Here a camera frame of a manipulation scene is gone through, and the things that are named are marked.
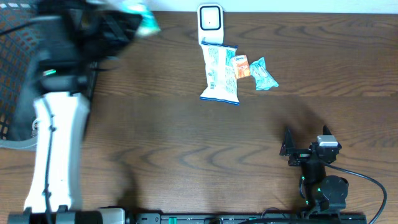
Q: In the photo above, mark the white blue snack bag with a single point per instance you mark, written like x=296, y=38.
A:
x=220, y=76

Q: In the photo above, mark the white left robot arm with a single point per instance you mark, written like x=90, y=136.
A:
x=55, y=195

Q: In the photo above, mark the grey plastic mesh basket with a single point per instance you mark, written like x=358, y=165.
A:
x=18, y=43

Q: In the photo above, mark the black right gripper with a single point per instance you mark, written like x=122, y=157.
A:
x=288, y=149

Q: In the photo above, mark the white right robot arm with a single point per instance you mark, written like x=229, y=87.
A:
x=322, y=193

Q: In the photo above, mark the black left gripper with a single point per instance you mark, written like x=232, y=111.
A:
x=112, y=26

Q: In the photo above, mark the orange tissue pack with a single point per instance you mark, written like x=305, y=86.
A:
x=241, y=66

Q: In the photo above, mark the white barcode scanner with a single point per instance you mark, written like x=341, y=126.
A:
x=210, y=23

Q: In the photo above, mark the small green white carton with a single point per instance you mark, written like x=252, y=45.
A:
x=148, y=25

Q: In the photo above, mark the teal packet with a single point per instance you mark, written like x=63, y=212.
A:
x=263, y=79

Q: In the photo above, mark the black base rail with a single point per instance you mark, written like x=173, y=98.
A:
x=156, y=218

